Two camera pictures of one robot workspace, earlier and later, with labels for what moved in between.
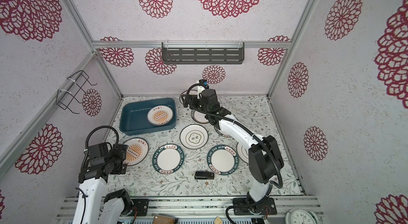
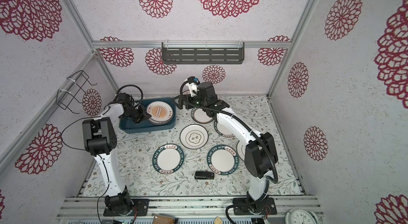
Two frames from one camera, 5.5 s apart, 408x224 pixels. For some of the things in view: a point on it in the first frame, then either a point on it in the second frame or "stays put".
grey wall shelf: [199, 52] stays put
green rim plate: [222, 160] stays put
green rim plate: [168, 158] stays put
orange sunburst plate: [136, 151] → [161, 112]
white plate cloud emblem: [194, 136] stays put
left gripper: [122, 152] → [143, 115]
